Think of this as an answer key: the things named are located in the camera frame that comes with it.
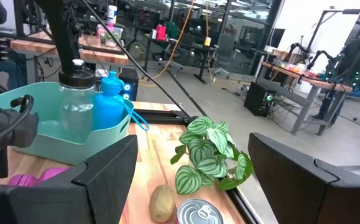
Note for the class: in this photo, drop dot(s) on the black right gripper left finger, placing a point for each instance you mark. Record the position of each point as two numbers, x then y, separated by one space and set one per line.
105 186

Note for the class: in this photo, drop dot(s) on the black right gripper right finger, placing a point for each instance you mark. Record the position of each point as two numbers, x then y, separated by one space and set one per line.
291 186

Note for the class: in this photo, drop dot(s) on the purple squeeze bottle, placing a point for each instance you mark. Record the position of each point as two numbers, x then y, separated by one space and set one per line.
33 179

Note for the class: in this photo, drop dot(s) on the teal plastic bin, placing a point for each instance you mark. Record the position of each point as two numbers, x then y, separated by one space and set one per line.
67 152

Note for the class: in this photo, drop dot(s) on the blue squeeze bottle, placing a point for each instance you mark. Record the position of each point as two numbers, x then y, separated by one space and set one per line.
106 105

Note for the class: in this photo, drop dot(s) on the clear bottle black lid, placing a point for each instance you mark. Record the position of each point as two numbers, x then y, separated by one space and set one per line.
76 77

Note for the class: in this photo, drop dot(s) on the black background robot arm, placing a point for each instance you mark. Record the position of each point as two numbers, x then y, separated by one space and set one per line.
321 52
295 45

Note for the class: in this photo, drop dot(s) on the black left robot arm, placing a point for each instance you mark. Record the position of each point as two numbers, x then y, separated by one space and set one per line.
60 37

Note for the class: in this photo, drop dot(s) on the brown kiwi fruit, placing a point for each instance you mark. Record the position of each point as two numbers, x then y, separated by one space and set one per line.
161 203

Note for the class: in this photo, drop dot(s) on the computer tower one blue fan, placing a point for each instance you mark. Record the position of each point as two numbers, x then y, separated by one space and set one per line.
256 99

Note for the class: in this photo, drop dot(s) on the artificial striped green plant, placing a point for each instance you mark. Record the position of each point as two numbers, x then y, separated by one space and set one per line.
204 149

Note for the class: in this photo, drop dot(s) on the tin can red label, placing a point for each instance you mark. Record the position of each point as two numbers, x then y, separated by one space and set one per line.
200 214

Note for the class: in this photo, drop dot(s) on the computer tower two blue fans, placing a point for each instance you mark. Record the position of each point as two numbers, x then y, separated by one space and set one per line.
128 84

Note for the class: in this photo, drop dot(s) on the wooden workbench grey legs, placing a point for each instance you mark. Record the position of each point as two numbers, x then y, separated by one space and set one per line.
322 83

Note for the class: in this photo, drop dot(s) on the clear box with plant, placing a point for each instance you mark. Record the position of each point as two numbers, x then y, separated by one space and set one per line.
111 37

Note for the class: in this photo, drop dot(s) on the black desk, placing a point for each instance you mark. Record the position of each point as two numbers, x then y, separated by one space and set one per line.
204 65

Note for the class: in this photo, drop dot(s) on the black monitor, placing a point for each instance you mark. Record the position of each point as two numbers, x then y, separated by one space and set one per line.
276 37

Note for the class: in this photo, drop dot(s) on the grey office chair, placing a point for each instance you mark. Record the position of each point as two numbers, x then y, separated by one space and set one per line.
226 45

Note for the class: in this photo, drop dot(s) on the white canister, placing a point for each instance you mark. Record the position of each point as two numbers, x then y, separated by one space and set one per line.
112 14

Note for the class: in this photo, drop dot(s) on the red container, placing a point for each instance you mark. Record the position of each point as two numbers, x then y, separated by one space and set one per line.
161 32

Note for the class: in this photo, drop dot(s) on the yellow cup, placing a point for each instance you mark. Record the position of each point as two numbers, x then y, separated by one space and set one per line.
207 41

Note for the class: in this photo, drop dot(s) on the wooden workbench black frame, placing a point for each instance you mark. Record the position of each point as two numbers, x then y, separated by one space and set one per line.
105 57

